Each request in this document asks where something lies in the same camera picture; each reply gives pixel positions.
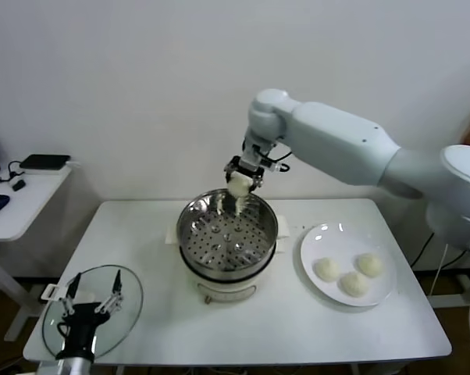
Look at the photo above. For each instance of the white steamed baozi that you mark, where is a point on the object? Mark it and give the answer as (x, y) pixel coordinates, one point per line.
(353, 284)
(369, 265)
(239, 185)
(327, 269)

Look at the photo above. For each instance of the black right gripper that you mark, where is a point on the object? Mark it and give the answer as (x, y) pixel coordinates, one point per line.
(246, 166)

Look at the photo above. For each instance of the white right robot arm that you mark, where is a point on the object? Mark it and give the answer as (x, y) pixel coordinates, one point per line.
(336, 144)

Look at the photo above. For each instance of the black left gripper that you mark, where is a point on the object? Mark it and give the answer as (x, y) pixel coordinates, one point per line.
(82, 328)

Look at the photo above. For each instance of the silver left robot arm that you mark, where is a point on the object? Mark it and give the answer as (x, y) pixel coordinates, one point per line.
(75, 367)

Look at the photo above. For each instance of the round glass pot lid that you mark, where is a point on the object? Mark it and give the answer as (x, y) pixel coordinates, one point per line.
(114, 332)

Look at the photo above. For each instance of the flat black device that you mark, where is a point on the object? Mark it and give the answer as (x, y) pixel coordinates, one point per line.
(43, 162)

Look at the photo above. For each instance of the stainless steel steamer basket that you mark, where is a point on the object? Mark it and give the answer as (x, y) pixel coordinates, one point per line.
(227, 242)

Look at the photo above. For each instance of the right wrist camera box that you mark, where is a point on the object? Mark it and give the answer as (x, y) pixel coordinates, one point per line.
(276, 165)

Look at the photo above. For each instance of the white electric cooker base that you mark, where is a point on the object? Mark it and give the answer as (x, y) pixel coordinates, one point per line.
(227, 291)

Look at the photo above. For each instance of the white side desk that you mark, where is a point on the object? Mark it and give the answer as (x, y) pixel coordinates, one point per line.
(24, 211)

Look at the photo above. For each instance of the large white plate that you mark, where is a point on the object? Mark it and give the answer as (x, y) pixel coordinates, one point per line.
(348, 250)

